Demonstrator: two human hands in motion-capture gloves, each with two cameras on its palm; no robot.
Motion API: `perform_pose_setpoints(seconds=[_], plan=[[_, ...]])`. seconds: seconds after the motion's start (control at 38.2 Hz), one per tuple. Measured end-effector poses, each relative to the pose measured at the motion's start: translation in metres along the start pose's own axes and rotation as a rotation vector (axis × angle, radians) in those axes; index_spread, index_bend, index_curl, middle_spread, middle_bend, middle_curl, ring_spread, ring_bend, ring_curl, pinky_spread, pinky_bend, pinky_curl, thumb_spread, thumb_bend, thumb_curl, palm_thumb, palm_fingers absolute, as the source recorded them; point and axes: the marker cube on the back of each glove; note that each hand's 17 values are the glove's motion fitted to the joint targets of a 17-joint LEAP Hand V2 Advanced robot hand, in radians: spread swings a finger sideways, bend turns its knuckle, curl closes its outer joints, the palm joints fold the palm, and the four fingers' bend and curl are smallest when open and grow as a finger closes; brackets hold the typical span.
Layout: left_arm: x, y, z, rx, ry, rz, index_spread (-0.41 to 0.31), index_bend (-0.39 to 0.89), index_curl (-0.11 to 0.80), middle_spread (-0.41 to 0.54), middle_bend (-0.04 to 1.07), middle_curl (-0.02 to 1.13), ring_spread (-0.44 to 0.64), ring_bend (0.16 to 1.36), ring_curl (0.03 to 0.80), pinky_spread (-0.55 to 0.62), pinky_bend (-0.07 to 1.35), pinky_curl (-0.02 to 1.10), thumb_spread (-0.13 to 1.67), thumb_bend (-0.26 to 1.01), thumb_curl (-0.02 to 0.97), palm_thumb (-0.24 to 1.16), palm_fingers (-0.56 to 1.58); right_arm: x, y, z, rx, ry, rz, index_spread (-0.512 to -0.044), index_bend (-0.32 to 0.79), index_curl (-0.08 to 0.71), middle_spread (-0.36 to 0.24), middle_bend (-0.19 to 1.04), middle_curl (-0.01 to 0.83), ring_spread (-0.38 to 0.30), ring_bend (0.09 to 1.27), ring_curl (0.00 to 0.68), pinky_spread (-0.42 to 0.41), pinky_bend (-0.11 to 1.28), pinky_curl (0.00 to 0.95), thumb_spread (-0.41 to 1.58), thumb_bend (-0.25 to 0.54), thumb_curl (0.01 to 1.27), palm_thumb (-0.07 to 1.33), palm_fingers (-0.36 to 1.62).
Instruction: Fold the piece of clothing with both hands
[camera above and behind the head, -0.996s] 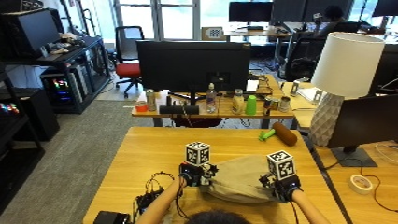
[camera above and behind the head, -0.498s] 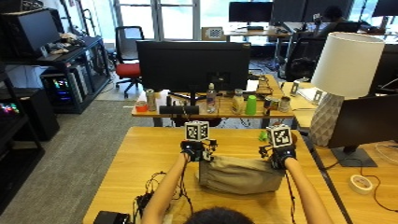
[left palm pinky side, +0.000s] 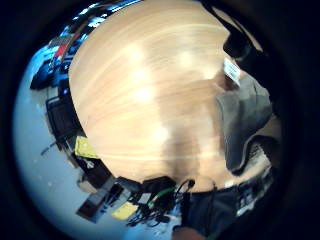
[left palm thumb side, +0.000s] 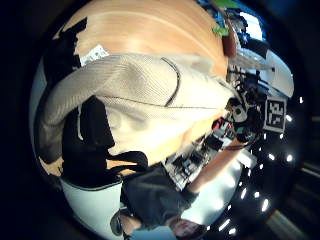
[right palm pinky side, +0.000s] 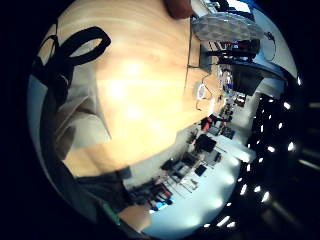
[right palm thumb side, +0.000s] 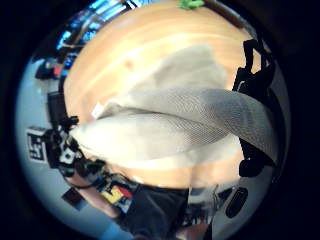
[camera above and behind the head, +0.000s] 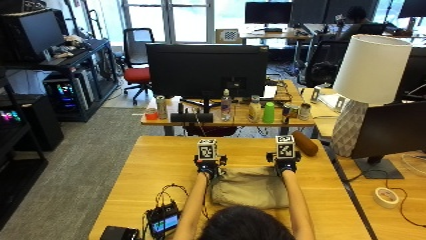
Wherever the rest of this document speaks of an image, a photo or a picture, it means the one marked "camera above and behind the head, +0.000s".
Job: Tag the person's right hand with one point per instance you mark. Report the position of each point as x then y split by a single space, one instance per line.
283 165

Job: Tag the person's left hand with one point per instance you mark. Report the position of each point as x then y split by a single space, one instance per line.
206 166

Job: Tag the white left marker cube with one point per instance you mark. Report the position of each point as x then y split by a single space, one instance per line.
206 149

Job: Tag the white marker cube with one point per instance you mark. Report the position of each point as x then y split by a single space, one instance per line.
285 146
206 149

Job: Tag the white right marker cube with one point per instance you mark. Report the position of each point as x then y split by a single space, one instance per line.
285 146

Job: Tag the brown cylinder roll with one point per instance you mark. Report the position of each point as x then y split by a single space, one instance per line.
304 143

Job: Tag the grey folded cloth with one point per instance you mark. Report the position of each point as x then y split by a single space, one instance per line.
250 188

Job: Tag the black speaker bar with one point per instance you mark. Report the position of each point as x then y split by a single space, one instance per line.
191 117

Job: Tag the dark drink can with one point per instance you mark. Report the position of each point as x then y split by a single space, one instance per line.
286 114

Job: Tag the green cup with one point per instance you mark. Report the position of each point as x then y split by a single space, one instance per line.
267 113

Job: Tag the wooden desk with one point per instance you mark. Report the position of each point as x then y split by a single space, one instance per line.
239 118

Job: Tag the glass jar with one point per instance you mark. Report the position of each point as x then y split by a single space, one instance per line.
303 111

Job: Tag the clear water bottle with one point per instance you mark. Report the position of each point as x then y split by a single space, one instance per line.
226 106

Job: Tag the red cup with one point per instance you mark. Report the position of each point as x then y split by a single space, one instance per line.
151 115

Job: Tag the small silver stand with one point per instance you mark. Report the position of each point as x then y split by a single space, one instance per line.
314 94
339 104

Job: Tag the white paper sheet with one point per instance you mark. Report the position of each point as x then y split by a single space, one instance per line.
269 91

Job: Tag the white tape roll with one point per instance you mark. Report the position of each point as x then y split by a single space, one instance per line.
386 197

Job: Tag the black monitor on stand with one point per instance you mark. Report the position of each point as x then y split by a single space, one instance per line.
392 130

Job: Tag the black box device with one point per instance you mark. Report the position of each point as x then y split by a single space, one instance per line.
117 233

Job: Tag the large black monitor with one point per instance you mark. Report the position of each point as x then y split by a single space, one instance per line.
206 70

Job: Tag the black office chair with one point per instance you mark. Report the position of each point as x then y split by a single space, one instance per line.
323 65

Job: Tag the white shade table lamp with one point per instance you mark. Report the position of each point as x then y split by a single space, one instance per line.
370 70

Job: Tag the red office chair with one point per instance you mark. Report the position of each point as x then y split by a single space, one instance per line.
137 63

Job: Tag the lit computer tower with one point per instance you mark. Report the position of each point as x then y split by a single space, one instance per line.
66 95

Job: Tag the checkered calibration board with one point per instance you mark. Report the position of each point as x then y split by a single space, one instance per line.
229 35

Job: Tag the black shelf rack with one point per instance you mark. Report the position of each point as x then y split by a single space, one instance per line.
94 53

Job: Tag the black background monitor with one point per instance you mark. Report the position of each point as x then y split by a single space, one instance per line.
267 12

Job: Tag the black screen on rack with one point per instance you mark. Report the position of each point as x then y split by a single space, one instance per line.
33 33

